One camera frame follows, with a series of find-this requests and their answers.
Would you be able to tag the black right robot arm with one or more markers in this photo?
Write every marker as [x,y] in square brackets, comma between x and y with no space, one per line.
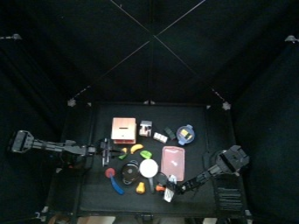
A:
[222,167]

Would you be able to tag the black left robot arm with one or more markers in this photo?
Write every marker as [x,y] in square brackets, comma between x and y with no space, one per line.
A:
[52,145]

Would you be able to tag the orange toy carrot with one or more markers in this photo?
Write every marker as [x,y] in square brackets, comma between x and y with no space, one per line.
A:
[160,188]

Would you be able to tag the white round plate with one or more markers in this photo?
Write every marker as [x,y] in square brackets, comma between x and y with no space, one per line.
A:
[149,168]

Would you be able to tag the yellow green toy corn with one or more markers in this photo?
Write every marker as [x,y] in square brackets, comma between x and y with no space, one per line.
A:
[124,153]

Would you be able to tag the white striped card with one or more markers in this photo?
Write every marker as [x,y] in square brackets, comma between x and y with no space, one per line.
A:
[169,196]

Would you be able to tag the grey toy spoon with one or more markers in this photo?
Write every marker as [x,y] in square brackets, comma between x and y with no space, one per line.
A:
[152,184]

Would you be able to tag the yellow toy banana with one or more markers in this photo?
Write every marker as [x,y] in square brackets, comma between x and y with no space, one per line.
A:
[136,148]

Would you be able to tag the yellow orange toy pear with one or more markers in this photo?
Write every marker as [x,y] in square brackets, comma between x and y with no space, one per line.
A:
[141,188]

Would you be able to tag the pink rectangular tray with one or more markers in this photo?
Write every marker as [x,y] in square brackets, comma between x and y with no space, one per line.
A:
[173,162]

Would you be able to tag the black toy pan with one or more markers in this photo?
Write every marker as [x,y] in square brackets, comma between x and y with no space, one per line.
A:
[130,172]

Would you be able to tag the pink wooden box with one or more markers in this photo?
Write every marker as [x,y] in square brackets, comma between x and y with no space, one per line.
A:
[124,129]

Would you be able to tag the green toy vegetable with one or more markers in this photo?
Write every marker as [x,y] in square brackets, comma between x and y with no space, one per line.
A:
[146,154]

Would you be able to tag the red blue toy spatula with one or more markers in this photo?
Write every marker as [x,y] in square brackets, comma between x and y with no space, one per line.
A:
[114,180]

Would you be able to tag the small white toy appliance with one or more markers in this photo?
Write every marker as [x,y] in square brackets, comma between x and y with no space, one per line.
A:
[146,128]

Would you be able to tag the small white block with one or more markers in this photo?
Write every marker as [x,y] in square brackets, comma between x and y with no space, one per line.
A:
[161,137]

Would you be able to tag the dark green block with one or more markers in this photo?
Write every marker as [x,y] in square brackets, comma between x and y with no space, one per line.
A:
[170,133]

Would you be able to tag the yellow toy in bowl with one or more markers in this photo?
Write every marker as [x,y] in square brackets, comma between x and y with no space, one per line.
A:
[186,134]

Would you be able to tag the metal frame corner bracket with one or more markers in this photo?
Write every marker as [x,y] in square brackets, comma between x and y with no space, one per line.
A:
[149,102]
[16,37]
[226,105]
[72,102]
[292,38]

